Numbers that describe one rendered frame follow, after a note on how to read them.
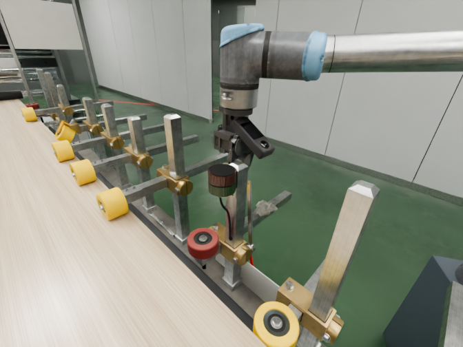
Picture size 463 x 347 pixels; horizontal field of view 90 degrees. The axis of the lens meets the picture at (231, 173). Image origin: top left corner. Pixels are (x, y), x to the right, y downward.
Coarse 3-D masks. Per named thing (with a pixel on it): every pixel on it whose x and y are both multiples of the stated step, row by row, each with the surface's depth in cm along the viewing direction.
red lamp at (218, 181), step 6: (234, 168) 49; (210, 174) 46; (234, 174) 47; (210, 180) 47; (216, 180) 46; (222, 180) 46; (228, 180) 46; (234, 180) 48; (216, 186) 47; (222, 186) 46
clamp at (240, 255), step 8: (216, 232) 66; (224, 232) 66; (224, 240) 63; (224, 248) 62; (232, 248) 60; (240, 248) 61; (248, 248) 61; (224, 256) 64; (232, 256) 61; (240, 256) 59; (248, 256) 62; (240, 264) 60
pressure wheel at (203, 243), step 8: (192, 232) 60; (200, 232) 61; (208, 232) 60; (192, 240) 58; (200, 240) 58; (208, 240) 58; (216, 240) 58; (192, 248) 56; (200, 248) 55; (208, 248) 56; (216, 248) 58; (192, 256) 57; (200, 256) 56; (208, 256) 57
